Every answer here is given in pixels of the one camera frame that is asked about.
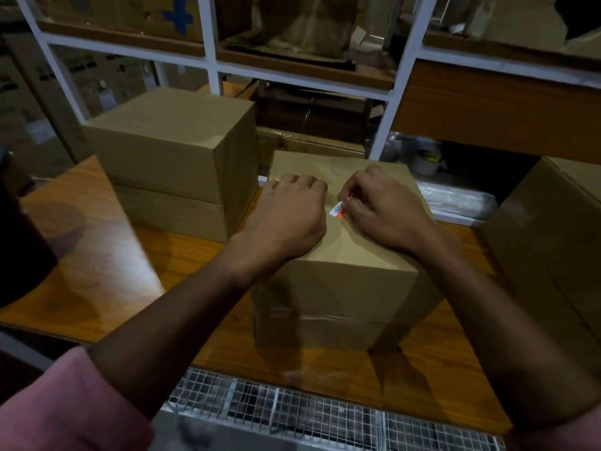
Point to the person's right hand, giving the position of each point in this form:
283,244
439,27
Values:
394,216

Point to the person's left hand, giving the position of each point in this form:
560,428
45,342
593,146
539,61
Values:
286,220

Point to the pink right shirt sleeve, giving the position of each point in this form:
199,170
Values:
563,432

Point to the person's left forearm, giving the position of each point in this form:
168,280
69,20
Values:
178,333

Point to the wooden drawer panel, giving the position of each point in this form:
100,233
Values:
493,112

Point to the white tape roll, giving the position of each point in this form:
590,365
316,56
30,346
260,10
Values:
425,166

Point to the black plastic bucket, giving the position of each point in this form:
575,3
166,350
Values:
23,248

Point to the stack of large appliance cartons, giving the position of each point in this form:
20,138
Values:
28,112

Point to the plain brown cardboard box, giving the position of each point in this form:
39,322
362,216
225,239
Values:
155,154
554,239
347,295

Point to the white metal shelf rack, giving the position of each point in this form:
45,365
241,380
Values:
210,42

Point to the crumpled brown cardboard box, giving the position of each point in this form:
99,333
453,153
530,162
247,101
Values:
305,23

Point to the clear crumpled plastic bag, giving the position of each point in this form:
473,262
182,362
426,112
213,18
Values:
394,147

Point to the pink shirt sleeve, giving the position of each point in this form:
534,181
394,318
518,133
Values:
563,432
70,408

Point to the pink left shirt sleeve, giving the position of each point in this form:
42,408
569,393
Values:
70,408

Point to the white plastic pack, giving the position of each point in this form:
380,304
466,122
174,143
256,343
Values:
455,201

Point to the small orange white sticker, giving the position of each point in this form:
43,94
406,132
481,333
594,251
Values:
335,209

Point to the person's right forearm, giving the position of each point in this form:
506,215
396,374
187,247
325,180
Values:
516,347

